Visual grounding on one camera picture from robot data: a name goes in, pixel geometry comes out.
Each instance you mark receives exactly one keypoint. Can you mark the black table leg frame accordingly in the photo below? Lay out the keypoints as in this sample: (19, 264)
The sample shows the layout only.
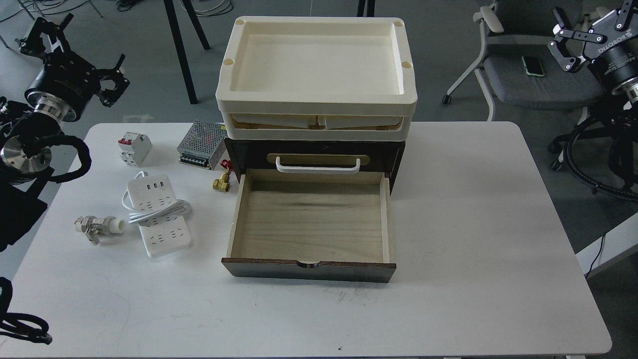
(179, 43)

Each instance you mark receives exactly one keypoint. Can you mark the silver white pipe valve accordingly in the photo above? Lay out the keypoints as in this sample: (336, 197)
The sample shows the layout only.
(93, 227)

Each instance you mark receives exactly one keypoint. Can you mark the cream plastic top tray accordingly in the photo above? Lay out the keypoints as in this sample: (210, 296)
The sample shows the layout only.
(344, 66)

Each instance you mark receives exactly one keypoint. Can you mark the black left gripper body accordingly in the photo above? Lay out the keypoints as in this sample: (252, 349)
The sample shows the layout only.
(68, 77)

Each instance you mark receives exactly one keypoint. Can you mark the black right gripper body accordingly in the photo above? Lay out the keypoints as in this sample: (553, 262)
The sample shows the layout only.
(614, 62)

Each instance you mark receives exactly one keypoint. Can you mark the cream plastic lower tray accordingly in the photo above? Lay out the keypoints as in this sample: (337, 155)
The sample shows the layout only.
(316, 127)

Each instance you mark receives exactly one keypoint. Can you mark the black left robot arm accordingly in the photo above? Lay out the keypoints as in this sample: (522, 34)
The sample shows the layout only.
(27, 136)

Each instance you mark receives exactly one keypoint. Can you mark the grey office chair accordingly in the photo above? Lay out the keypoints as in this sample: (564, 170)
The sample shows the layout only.
(515, 65)

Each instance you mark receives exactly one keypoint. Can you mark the white power strip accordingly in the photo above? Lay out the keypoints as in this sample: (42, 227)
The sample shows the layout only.
(152, 204)

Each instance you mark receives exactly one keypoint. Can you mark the white red circuit breaker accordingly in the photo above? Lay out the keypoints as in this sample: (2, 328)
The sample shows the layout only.
(134, 148)

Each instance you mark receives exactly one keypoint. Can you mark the metal mesh power supply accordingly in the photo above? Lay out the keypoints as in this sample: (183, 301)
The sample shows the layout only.
(203, 145)

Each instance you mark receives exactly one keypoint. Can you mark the green cased smartphone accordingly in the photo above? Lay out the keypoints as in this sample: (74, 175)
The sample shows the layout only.
(532, 66)

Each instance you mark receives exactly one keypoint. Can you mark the cream plastic tray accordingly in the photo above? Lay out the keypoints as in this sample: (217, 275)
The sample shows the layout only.
(316, 127)
(344, 66)

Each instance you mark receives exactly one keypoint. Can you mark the open wooden drawer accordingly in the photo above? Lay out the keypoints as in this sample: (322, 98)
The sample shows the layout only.
(315, 227)

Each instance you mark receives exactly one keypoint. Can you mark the brass valve red handle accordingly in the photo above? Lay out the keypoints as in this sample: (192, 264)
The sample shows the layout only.
(222, 183)

